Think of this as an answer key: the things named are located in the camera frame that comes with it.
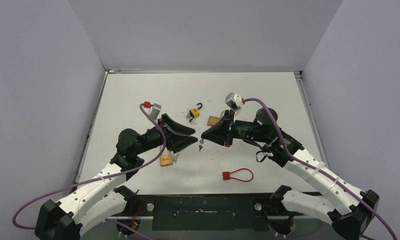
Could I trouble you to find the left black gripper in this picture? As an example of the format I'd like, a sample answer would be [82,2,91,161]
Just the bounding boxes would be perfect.
[134,114,198,156]

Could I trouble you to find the brass padlock short shackle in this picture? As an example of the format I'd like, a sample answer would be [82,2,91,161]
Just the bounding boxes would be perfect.
[206,116,220,127]

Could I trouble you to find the keys of yellow padlock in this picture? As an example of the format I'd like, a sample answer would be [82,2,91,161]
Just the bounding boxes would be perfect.
[186,115,194,123]

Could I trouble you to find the yellow black padlock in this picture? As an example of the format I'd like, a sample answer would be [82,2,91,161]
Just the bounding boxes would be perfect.
[188,102,203,119]

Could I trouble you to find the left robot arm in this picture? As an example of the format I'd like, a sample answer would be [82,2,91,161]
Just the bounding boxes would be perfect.
[34,113,198,240]

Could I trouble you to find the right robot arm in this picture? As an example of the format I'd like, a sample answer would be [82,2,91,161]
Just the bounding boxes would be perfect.
[201,108,379,240]

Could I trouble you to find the keys beside long-shackle padlock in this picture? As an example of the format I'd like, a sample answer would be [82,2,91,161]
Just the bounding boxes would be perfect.
[172,153,180,163]

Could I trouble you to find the brass padlock long shackle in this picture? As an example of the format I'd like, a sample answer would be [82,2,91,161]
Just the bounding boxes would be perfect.
[159,154,174,167]

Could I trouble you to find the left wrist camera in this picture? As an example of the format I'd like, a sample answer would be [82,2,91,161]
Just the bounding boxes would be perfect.
[144,101,162,121]

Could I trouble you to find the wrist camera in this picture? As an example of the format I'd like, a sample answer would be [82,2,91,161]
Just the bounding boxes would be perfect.
[225,92,244,113]
[144,101,162,121]

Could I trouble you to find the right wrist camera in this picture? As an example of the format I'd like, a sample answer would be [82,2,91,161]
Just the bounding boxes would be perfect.
[225,92,244,113]

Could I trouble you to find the red cable lock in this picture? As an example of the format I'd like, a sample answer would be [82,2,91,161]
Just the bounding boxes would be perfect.
[222,167,254,183]

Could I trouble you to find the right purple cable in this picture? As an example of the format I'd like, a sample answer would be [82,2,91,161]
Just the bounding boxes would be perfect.
[241,97,399,240]

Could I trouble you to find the purple cable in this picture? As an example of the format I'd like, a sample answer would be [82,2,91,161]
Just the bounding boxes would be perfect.
[241,97,399,240]
[12,102,168,240]

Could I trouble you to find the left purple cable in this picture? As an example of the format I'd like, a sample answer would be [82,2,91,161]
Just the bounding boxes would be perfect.
[12,102,168,240]

